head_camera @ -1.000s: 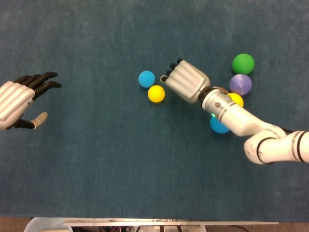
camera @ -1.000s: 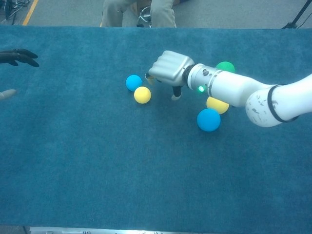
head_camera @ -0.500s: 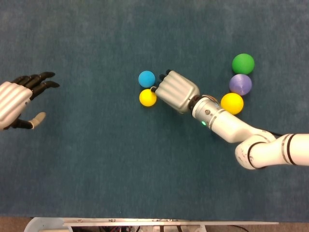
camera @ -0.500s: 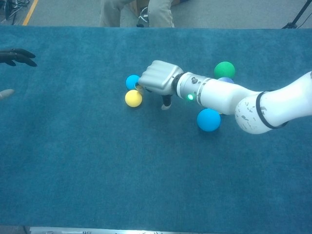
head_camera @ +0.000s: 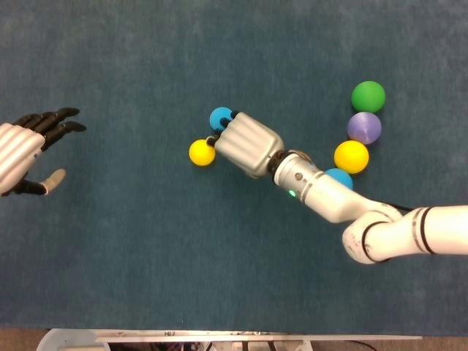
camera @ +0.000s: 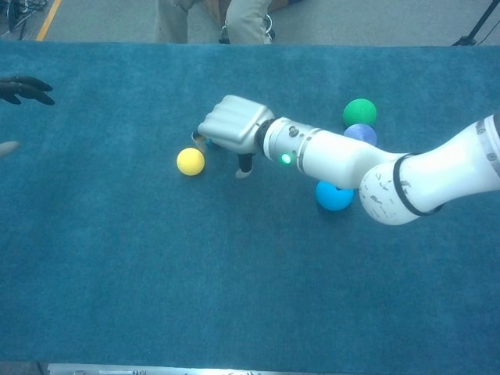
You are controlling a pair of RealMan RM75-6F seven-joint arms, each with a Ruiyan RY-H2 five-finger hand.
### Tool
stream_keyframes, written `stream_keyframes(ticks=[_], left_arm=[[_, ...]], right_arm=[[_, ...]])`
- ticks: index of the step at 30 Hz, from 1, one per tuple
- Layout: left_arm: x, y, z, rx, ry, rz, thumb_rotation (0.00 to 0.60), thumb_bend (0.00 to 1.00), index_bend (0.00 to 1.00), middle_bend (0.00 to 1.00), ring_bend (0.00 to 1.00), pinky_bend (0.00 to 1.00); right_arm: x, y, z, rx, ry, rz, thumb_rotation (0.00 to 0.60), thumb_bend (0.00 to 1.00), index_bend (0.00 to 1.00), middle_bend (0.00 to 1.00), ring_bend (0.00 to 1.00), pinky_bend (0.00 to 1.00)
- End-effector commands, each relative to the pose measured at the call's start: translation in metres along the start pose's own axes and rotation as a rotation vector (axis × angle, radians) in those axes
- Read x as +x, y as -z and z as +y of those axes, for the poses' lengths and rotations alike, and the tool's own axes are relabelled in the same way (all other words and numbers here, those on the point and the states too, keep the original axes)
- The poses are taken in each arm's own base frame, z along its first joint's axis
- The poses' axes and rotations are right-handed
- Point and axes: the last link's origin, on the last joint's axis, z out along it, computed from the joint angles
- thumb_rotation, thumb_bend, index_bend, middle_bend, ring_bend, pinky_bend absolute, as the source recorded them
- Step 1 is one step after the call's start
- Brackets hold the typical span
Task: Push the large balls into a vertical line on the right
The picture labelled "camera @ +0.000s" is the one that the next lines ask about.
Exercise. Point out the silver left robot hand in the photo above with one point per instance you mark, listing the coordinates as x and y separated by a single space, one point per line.
23 88

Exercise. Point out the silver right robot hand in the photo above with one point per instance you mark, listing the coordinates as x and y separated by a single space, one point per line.
236 123

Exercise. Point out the small yellow ball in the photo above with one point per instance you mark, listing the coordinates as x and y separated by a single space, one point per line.
190 161

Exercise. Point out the large cyan ball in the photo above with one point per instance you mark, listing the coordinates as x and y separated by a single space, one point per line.
332 197

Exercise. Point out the green ball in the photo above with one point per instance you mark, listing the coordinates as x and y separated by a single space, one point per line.
359 112

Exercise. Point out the violet ribbed ball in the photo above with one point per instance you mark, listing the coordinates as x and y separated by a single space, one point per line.
361 133

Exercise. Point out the person in khaki trousers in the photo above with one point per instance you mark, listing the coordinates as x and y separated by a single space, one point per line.
246 21

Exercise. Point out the teal table cloth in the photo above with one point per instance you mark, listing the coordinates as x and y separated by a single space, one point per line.
117 234

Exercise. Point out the black tripod stand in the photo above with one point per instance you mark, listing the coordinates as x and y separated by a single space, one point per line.
466 39

